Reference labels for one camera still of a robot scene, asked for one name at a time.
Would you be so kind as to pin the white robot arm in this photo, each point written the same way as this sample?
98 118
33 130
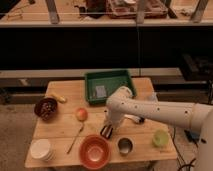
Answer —
194 117

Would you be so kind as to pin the green plastic tray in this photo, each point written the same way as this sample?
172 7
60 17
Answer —
111 80

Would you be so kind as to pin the orange plastic bowl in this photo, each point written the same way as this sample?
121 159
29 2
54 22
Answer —
94 152

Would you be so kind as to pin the yellow banana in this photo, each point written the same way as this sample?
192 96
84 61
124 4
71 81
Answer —
59 98

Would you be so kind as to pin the long metal spoon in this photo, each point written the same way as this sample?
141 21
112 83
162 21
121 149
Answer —
76 136

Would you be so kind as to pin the red yellow apple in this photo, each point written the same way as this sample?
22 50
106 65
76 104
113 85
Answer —
81 114

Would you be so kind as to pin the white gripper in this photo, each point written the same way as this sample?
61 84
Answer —
113 118

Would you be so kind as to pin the dark bowl of nuts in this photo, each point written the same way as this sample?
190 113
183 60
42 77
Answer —
46 108

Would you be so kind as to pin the small metal cup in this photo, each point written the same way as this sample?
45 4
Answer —
125 146

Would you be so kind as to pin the black foot pedal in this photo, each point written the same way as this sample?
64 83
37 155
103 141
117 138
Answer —
191 136

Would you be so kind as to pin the wooden table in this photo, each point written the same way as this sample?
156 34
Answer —
63 127

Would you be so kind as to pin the grey sponge in tray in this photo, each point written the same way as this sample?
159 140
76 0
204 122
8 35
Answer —
100 91

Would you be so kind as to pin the green plastic cup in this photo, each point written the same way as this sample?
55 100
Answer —
160 138

